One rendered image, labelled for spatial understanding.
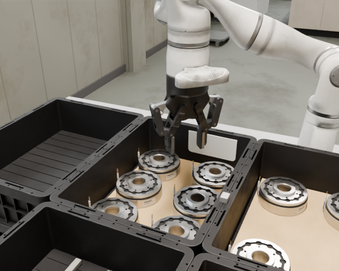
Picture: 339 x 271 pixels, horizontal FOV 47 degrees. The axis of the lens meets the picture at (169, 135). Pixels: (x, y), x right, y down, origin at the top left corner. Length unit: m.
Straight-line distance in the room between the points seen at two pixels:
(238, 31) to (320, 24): 5.05
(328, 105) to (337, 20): 4.94
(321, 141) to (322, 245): 0.34
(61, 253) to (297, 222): 0.47
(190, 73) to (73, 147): 0.58
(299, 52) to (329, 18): 4.94
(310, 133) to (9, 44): 2.26
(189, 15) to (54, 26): 2.66
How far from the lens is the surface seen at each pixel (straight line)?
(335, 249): 0.83
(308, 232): 0.85
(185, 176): 0.96
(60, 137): 1.17
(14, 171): 1.05
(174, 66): 0.65
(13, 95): 2.97
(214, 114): 0.73
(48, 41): 3.20
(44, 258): 0.79
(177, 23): 0.63
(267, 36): 0.94
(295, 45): 1.00
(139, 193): 0.85
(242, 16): 0.94
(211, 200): 0.83
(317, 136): 1.07
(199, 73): 0.62
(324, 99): 1.02
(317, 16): 5.95
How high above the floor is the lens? 1.37
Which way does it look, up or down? 28 degrees down
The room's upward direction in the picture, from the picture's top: straight up
